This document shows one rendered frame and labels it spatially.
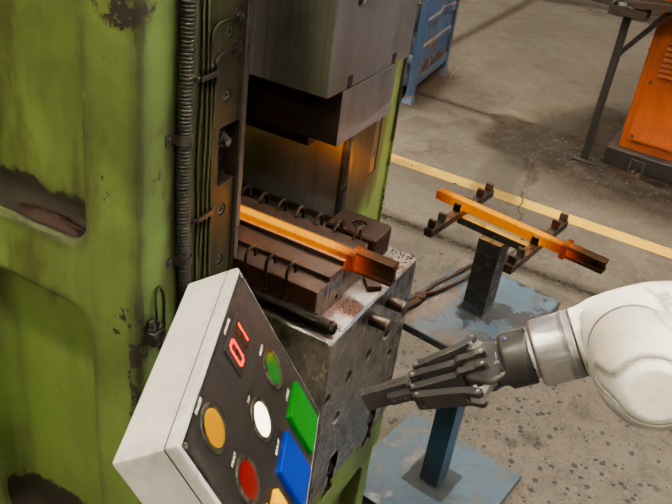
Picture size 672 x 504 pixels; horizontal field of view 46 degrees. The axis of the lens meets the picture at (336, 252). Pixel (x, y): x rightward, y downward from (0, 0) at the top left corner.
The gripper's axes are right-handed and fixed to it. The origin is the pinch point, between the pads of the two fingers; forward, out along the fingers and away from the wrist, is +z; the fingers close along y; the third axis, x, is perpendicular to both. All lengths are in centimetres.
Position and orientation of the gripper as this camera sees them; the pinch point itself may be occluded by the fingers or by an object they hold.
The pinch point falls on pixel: (388, 393)
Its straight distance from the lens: 111.4
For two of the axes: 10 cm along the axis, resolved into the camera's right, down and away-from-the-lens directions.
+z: -9.2, 3.0, 2.7
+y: 0.8, -5.2, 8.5
